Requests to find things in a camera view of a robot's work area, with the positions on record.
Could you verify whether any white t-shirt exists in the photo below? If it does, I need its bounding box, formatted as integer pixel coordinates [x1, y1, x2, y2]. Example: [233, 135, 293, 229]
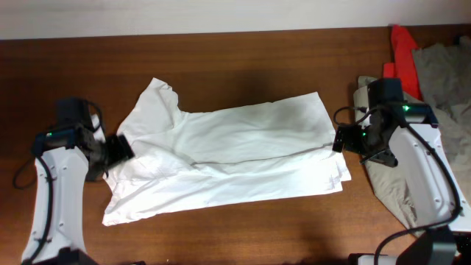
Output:
[102, 79, 351, 226]

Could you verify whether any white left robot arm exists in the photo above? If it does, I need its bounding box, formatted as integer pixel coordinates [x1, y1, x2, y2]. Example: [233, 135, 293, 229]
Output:
[21, 97, 135, 265]

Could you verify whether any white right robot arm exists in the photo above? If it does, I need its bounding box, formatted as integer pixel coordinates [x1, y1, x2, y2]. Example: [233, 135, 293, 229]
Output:
[333, 78, 470, 264]

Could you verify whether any red garment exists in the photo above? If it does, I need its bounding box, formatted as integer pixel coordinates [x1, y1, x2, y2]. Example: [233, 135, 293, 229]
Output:
[383, 24, 422, 100]

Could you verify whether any grey-beige garment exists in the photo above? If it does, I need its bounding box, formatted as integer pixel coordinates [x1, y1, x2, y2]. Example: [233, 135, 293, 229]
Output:
[366, 36, 470, 233]

